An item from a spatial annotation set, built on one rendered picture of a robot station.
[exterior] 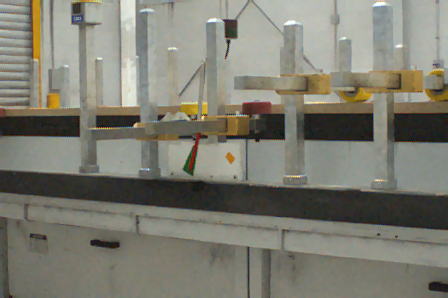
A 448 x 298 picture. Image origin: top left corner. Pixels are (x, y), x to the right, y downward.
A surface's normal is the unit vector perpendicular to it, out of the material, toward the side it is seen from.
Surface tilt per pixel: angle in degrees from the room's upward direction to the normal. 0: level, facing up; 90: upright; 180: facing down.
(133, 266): 90
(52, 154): 90
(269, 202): 90
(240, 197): 90
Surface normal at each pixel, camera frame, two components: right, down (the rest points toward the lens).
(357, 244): -0.64, 0.05
